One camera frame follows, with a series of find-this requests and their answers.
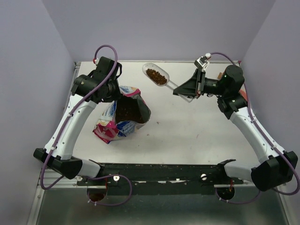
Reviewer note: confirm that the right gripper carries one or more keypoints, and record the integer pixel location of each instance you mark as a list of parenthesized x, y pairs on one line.
[(190, 87)]

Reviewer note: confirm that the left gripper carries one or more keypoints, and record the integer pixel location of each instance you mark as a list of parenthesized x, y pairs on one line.
[(116, 94)]

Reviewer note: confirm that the cat food bag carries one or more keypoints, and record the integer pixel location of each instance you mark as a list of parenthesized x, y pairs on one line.
[(122, 117)]

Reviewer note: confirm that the brown kibble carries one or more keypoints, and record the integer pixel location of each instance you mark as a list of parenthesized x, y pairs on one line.
[(156, 77)]

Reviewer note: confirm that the clear plastic scoop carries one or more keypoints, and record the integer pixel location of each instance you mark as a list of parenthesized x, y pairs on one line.
[(171, 85)]

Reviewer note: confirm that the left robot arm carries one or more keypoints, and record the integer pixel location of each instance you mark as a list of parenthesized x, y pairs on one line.
[(100, 85)]

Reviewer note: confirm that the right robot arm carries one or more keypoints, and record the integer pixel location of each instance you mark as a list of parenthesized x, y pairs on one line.
[(276, 165)]

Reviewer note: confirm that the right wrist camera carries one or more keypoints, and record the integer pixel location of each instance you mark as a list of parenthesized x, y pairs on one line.
[(203, 62)]

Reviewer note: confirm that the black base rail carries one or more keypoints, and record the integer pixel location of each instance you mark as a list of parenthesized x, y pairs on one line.
[(159, 179)]

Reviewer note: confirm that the aluminium frame rail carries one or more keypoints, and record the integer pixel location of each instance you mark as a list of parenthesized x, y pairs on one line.
[(50, 177)]

